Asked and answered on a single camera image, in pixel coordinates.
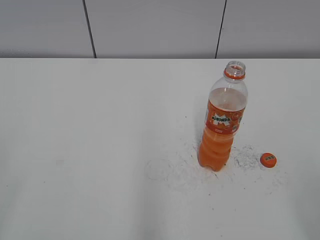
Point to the orange Mirinda soda bottle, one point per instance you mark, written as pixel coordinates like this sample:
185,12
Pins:
226,104

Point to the orange bottle cap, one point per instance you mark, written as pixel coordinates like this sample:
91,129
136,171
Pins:
268,160

